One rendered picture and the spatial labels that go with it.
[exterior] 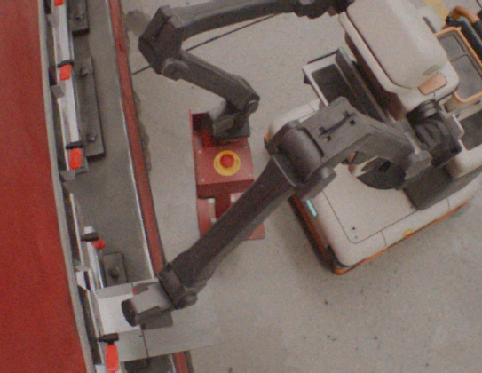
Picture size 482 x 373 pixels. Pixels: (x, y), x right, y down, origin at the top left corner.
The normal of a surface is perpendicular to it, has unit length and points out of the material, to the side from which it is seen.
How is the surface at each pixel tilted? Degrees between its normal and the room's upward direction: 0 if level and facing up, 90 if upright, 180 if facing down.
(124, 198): 0
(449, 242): 0
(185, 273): 46
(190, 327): 0
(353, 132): 13
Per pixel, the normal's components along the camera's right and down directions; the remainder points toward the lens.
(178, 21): 0.22, -0.56
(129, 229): 0.02, -0.29
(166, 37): -0.67, 0.11
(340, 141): -0.21, -0.26
